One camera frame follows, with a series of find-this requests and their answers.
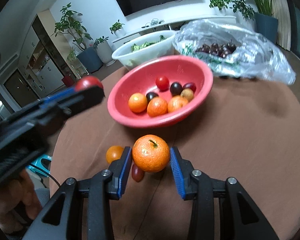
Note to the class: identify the small plant on cabinet right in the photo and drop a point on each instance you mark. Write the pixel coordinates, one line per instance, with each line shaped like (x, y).
(220, 6)

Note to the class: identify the large smooth orange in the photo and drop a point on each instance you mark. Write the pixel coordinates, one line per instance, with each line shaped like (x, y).
(137, 103)

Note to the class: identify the dark cherries in bag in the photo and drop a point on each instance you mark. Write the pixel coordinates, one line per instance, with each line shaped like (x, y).
(215, 49)

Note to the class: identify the green leafy vegetables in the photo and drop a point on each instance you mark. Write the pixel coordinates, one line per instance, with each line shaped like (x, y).
(136, 47)

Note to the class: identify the white plastic vegetable bowl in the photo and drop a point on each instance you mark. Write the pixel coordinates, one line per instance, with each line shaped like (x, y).
(133, 59)

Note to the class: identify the white storage cupboard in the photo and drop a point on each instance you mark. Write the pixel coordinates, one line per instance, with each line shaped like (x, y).
(39, 67)

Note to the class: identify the blue plastic stool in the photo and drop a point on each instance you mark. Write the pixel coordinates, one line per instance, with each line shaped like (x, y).
(41, 166)

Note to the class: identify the small red bin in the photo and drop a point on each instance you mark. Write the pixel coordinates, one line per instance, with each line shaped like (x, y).
(68, 81)

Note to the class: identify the dark plum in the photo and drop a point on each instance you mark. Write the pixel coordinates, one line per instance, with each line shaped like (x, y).
(150, 96)
(176, 89)

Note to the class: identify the plant in white ribbed pot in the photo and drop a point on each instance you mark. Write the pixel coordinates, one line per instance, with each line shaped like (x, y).
(104, 50)

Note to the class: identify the mandarin with stem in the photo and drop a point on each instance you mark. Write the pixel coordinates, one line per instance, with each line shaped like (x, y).
(151, 153)

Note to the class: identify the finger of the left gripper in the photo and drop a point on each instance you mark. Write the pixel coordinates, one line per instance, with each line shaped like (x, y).
(88, 98)
(59, 106)

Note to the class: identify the small plant on cabinet left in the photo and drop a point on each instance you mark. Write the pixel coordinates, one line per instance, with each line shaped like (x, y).
(117, 29)

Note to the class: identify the small smooth orange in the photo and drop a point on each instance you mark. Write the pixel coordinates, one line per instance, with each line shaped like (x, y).
(113, 153)

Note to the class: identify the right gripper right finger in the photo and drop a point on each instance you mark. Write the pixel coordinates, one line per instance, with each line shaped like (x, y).
(240, 217)

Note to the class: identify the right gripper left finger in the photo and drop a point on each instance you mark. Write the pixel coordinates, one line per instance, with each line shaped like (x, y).
(61, 217)

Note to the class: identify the tall plant blue pot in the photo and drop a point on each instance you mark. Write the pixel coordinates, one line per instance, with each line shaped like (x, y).
(82, 49)

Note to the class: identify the clear plastic cherry bag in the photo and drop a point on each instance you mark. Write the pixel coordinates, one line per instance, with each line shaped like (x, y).
(255, 56)

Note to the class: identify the person's left hand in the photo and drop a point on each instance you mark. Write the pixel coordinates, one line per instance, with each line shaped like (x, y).
(18, 190)

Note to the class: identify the large leafy plant dark pot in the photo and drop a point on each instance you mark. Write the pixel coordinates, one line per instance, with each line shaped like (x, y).
(266, 23)

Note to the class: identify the white tv cabinet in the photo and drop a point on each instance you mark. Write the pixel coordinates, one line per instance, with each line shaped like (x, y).
(176, 24)

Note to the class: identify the small plant on cabinet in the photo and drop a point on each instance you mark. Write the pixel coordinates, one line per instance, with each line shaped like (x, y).
(220, 6)
(117, 29)

